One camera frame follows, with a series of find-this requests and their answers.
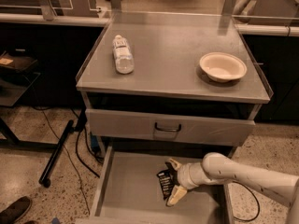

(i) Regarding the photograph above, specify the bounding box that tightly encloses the black rxbar chocolate bar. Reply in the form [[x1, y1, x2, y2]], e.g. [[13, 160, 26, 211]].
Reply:
[[156, 161, 178, 200]]

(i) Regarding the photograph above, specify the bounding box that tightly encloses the dark box on table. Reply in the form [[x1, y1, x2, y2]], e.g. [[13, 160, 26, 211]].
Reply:
[[0, 49, 37, 74]]

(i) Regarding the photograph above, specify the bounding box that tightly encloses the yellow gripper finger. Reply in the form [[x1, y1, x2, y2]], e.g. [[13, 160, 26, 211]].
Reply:
[[168, 158, 182, 171], [166, 185, 188, 206]]

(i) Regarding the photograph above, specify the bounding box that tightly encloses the grey open middle drawer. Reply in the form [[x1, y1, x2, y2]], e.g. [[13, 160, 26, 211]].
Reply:
[[75, 147, 235, 224]]

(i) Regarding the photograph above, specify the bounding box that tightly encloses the black drawer handle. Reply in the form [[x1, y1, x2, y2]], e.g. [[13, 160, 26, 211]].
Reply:
[[154, 122, 182, 133]]

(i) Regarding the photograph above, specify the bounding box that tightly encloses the black stand leg with wheel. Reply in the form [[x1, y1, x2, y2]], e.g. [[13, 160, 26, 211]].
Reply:
[[39, 120, 74, 188]]

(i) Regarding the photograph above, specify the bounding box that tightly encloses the black floor cable left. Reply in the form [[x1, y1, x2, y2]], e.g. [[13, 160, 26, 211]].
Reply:
[[69, 108, 106, 179]]

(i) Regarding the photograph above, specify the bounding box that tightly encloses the grey metal drawer cabinet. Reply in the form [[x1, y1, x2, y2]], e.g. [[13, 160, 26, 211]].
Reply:
[[77, 12, 270, 157]]

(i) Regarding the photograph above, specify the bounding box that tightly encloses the grey top drawer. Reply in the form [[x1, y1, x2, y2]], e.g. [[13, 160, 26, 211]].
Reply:
[[86, 109, 255, 147]]

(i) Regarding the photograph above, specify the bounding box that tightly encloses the black floor cable right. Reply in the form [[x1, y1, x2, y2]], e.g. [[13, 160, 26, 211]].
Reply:
[[233, 181, 261, 223]]

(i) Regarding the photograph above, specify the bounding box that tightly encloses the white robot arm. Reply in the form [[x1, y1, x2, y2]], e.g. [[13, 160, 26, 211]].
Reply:
[[166, 152, 299, 224]]

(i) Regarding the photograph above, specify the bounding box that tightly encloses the dark shoe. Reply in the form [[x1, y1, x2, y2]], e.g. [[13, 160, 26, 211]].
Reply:
[[0, 196, 32, 224]]

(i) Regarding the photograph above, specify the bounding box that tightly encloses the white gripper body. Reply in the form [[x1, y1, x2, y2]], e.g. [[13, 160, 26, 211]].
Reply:
[[178, 162, 206, 189]]

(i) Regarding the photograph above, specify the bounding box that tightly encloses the white paper bowl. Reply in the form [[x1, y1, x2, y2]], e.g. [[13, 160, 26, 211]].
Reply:
[[199, 52, 247, 83]]

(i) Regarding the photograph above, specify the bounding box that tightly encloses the black floor cable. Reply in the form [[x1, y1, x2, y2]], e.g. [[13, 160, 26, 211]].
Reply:
[[69, 108, 106, 179], [233, 181, 261, 223]]

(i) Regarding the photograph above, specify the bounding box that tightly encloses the black side table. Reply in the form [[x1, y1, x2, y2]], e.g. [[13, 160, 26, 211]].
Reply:
[[0, 73, 58, 152]]

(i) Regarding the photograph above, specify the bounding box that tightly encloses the clear plastic water bottle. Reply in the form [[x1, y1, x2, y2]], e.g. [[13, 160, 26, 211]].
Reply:
[[112, 35, 135, 75]]

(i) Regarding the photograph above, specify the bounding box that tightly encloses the grey horizontal rail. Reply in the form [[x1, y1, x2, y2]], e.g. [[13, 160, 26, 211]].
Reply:
[[0, 13, 109, 27]]

